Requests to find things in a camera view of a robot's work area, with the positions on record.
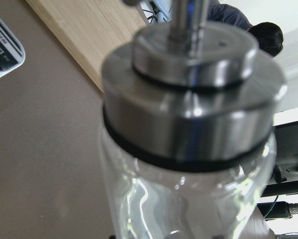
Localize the glass sauce bottle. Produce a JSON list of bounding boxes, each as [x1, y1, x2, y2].
[[101, 0, 287, 239]]

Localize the digital kitchen scale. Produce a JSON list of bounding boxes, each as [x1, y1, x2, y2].
[[0, 18, 26, 78]]

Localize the bamboo cutting board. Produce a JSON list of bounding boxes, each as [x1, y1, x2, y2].
[[28, 0, 147, 91]]

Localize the person in dark shirt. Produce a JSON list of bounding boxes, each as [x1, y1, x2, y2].
[[207, 3, 284, 57]]

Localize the black monitor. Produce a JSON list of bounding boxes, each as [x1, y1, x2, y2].
[[258, 118, 298, 222]]

